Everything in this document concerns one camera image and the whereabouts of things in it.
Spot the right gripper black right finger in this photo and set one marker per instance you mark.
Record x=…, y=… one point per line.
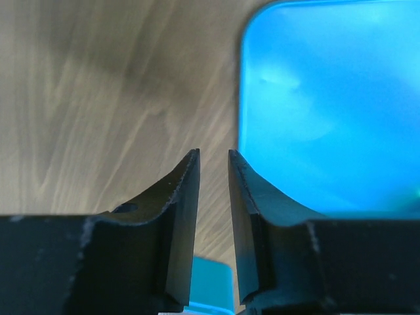
x=293, y=260

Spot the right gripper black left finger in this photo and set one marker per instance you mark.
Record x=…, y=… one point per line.
x=136, y=259

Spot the teal tin lid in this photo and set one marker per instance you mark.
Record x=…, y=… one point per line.
x=329, y=103

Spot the teal square tin box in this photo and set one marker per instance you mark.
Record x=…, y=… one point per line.
x=211, y=290

